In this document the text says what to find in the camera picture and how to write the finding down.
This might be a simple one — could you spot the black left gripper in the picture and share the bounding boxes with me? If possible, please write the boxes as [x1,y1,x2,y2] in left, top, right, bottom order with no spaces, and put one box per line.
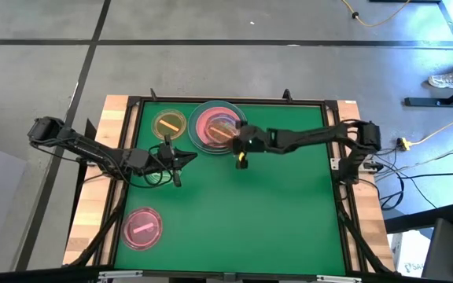
[158,134,199,188]

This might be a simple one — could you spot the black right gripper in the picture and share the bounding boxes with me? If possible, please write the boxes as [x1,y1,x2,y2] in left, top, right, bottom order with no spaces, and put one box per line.
[230,119,277,171]

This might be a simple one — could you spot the small pink transparent plate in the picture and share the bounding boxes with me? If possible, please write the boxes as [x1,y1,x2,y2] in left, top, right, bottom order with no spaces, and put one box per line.
[120,207,164,252]
[204,114,238,149]

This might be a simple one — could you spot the medium pink plastic plate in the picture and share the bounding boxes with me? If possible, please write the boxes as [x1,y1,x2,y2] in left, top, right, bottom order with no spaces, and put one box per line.
[194,106,242,149]

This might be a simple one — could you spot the large teal plastic plate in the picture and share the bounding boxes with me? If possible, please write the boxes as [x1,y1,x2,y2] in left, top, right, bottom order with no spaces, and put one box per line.
[188,101,248,154]

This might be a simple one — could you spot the green table mat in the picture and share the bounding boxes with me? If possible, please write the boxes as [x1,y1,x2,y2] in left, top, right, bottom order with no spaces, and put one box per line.
[112,101,348,277]

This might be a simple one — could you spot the black desk foot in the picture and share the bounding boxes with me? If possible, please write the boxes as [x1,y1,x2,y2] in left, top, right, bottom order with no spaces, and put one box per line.
[403,76,453,108]

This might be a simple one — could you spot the white cardboard box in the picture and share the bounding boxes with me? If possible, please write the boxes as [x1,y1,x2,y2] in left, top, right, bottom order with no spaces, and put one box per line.
[389,230,435,278]

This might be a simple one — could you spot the person's white shoe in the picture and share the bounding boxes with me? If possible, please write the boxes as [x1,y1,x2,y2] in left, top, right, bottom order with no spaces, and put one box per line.
[427,72,453,90]

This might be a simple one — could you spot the dark grey case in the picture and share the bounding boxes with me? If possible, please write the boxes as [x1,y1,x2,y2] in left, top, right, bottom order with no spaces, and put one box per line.
[421,218,453,282]

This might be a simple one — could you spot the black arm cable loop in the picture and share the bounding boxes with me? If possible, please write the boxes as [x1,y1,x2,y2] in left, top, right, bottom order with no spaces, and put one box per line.
[128,143,175,189]

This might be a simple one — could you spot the black table frame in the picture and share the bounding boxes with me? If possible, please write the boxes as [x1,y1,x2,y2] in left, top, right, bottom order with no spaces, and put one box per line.
[63,93,399,282]

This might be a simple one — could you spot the silver aluminium bracket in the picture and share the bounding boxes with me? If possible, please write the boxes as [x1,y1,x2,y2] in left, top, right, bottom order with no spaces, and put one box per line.
[98,270,144,281]
[315,274,363,283]

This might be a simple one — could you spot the yellow extension cable with plug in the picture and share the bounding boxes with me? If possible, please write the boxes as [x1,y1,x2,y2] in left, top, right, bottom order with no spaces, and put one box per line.
[396,109,453,153]

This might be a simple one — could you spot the black floor cables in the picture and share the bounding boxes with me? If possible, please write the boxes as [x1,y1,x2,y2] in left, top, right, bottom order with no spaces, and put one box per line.
[374,145,453,211]

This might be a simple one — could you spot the yellow floor cable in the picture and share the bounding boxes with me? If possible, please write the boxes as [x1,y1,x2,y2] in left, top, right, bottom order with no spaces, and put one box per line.
[341,0,412,28]

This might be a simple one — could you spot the white cable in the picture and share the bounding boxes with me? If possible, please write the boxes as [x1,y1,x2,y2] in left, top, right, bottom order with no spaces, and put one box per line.
[374,135,453,175]

